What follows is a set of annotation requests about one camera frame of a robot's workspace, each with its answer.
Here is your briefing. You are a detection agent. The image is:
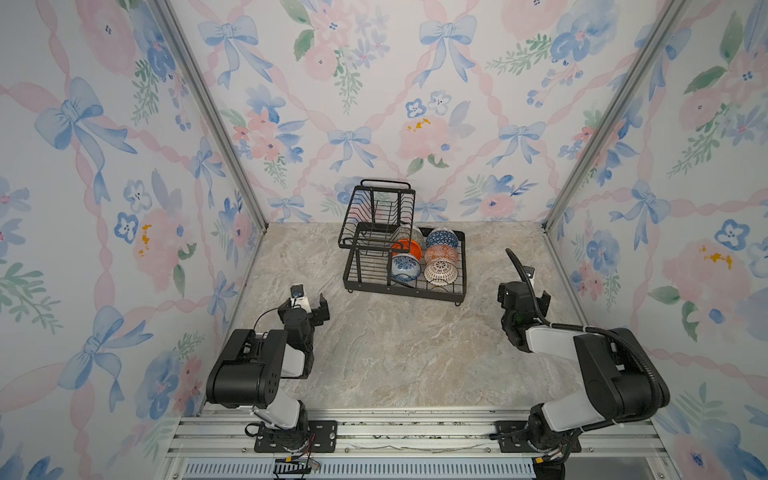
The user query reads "white brown lattice bowl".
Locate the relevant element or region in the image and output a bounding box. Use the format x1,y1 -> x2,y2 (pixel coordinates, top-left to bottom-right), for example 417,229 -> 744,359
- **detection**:
424,259 -> 458,287

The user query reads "black wire dish rack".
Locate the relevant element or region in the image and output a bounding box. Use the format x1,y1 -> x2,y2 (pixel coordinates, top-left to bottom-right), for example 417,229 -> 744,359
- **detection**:
338,179 -> 467,306

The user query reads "blue floral ceramic bowl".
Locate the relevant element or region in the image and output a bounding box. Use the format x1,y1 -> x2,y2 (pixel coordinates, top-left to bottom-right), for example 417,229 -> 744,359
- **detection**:
390,253 -> 422,283

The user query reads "red patterned ceramic bowl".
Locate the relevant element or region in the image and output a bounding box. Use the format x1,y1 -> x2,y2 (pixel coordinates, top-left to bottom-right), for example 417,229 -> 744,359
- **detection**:
424,244 -> 460,265

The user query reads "blue geometric patterned bowl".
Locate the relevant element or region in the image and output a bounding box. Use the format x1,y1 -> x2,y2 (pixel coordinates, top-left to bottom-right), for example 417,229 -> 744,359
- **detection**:
425,228 -> 459,249

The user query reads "orange plastic bowl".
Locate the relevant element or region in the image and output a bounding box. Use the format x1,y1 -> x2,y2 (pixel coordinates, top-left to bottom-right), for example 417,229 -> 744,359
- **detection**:
392,238 -> 423,260

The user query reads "green patterned ceramic bowl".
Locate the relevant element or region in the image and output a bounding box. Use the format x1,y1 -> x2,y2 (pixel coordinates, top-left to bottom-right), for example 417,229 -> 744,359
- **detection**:
394,224 -> 424,243

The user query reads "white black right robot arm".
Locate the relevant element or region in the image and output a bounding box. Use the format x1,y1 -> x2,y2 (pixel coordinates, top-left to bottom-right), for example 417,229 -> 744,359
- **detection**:
493,281 -> 670,451

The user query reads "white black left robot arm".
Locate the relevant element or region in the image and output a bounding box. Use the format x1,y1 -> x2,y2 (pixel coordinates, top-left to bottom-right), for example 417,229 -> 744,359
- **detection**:
206,285 -> 330,434

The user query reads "black corrugated cable conduit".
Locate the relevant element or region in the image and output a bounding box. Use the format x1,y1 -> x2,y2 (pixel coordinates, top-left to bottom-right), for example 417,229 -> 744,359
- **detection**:
505,247 -> 672,421

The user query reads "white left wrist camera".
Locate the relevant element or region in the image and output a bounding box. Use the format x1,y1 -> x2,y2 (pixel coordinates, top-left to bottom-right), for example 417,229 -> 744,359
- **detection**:
290,284 -> 312,313

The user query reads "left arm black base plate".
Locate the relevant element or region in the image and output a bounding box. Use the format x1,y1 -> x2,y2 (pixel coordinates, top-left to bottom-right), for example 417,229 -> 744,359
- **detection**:
245,420 -> 339,454

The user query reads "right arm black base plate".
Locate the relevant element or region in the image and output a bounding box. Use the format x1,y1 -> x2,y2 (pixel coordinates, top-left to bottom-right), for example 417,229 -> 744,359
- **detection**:
489,421 -> 571,454

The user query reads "aluminium front rail frame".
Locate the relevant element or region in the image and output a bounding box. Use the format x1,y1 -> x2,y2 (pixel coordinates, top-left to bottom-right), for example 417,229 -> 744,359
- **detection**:
152,383 -> 661,480

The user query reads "right aluminium corner post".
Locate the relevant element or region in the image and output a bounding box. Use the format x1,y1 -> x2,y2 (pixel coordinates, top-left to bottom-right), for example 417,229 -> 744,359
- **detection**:
542,0 -> 689,234

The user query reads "aluminium corner post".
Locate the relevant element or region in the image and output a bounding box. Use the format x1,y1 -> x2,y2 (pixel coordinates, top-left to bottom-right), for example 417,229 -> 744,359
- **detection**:
542,0 -> 689,234
148,0 -> 268,234

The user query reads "left aluminium corner post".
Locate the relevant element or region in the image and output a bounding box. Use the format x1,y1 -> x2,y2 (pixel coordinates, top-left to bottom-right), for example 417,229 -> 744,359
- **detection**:
148,0 -> 268,234

